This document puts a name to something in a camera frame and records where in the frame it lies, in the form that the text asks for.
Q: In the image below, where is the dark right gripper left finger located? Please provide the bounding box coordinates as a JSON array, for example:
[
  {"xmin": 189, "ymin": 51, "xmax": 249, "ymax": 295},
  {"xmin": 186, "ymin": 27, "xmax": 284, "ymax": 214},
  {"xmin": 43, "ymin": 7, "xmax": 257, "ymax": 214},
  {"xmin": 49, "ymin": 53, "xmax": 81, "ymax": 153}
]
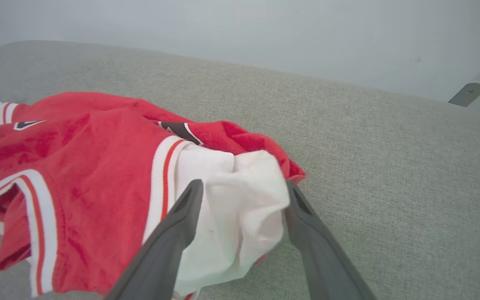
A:
[{"xmin": 105, "ymin": 179, "xmax": 204, "ymax": 300}]

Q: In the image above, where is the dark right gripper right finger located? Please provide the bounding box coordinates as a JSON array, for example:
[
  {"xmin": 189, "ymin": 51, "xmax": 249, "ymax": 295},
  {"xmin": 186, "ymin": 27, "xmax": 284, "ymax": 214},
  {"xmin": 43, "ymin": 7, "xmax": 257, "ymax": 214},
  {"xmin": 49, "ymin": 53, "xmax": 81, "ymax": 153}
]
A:
[{"xmin": 285, "ymin": 181, "xmax": 376, "ymax": 300}]

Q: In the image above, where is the red jersey with white trim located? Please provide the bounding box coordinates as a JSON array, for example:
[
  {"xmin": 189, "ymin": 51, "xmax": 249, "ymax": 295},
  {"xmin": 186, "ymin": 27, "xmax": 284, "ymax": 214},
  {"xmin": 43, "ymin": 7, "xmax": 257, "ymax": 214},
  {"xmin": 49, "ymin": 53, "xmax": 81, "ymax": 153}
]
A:
[{"xmin": 0, "ymin": 91, "xmax": 307, "ymax": 300}]

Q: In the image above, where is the dark grey metal bracket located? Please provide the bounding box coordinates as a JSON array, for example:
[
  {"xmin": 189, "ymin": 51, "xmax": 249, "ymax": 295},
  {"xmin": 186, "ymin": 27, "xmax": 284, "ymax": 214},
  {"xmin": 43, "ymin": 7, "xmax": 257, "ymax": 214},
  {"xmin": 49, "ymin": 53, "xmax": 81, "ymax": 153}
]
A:
[{"xmin": 448, "ymin": 82, "xmax": 480, "ymax": 108}]

